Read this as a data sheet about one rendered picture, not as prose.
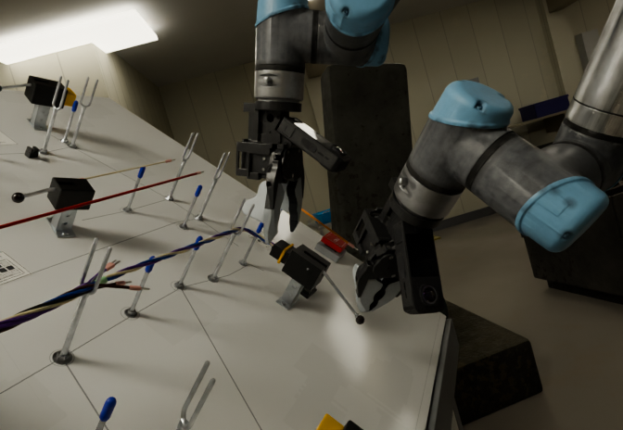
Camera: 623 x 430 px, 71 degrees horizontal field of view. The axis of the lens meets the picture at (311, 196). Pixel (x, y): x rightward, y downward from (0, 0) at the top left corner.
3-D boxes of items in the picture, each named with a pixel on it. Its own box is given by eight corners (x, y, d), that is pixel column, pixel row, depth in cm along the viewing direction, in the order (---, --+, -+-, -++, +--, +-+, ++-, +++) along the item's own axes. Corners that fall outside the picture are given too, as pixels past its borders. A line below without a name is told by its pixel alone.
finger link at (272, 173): (272, 211, 66) (282, 158, 68) (282, 213, 66) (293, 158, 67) (258, 206, 62) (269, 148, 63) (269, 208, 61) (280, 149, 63)
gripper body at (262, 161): (259, 175, 74) (261, 103, 71) (305, 180, 70) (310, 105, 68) (234, 180, 67) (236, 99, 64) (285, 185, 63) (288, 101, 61)
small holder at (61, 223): (-3, 219, 56) (10, 171, 54) (70, 218, 64) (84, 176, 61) (8, 240, 54) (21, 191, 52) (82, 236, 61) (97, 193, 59)
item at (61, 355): (77, 359, 44) (119, 245, 39) (61, 368, 42) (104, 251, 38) (62, 347, 44) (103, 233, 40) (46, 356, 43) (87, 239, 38)
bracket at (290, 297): (287, 310, 68) (300, 285, 67) (274, 301, 69) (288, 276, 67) (298, 300, 72) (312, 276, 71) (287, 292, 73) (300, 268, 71)
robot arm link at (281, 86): (311, 76, 67) (289, 69, 60) (311, 106, 68) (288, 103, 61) (269, 75, 70) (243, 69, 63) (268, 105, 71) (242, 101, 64)
